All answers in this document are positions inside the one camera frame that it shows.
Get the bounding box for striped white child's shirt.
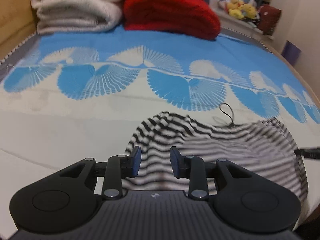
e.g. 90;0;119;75
123;111;309;201

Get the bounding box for blue and cream bedspread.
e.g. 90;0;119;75
1;27;319;238

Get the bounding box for purple box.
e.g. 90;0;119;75
281;41;301;66

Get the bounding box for dark red bag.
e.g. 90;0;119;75
258;4;282;35

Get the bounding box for folded red blanket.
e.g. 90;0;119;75
123;0;221;40

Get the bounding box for yellow plush toys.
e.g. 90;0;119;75
218;0;260;21

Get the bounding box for folded cream blanket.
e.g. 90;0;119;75
30;0;123;34

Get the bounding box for wooden headboard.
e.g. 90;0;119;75
1;0;37;59

